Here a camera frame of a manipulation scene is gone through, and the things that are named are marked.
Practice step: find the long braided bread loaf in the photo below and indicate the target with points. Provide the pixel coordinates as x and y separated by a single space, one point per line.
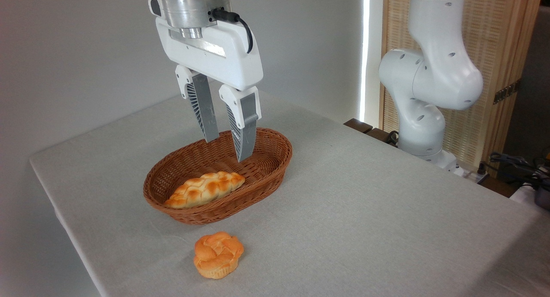
206 188

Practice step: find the round orange bread bun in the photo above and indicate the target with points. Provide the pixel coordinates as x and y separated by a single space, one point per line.
218 256

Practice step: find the light grey tablecloth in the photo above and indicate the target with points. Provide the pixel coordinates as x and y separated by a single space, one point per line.
386 224

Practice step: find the bamboo folding screen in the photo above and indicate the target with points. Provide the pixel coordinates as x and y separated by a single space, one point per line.
494 30

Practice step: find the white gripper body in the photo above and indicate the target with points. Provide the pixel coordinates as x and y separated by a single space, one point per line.
236 60

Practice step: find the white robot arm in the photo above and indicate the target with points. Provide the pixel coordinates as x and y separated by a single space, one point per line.
438 73

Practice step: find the black screen hinge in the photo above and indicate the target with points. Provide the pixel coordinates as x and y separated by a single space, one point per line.
507 92

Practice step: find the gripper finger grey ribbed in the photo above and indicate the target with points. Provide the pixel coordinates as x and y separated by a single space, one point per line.
204 110
247 127

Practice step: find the brown wicker basket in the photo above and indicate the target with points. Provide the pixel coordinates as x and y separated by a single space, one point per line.
258 168

